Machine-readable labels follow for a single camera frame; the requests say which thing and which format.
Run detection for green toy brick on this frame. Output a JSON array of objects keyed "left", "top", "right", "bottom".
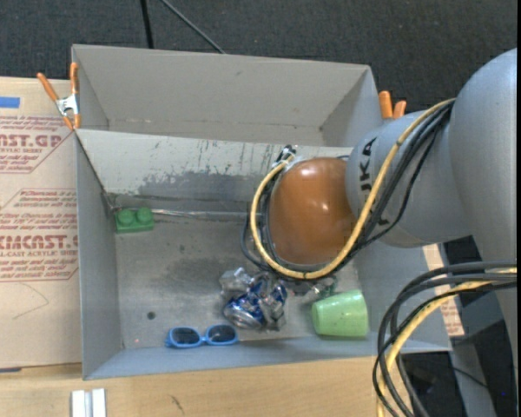
[{"left": 114, "top": 206, "right": 155, "bottom": 235}]

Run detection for blue sunglasses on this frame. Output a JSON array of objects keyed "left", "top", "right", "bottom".
[{"left": 164, "top": 323, "right": 241, "bottom": 349}]

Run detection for crushed blue metal can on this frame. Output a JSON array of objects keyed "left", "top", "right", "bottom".
[{"left": 222, "top": 275, "right": 288, "bottom": 331}]

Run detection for grey metal bin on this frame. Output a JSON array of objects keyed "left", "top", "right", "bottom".
[{"left": 70, "top": 43, "right": 453, "bottom": 381}]

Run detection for brown cardboard board red print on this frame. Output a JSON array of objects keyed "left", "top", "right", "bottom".
[{"left": 0, "top": 75, "right": 466, "bottom": 375}]

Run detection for green plastic cup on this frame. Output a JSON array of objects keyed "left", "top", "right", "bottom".
[{"left": 310, "top": 288, "right": 371, "bottom": 339}]

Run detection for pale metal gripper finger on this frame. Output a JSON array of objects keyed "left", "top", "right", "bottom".
[
  {"left": 258, "top": 294, "right": 288, "bottom": 332},
  {"left": 219, "top": 267, "right": 258, "bottom": 294}
]

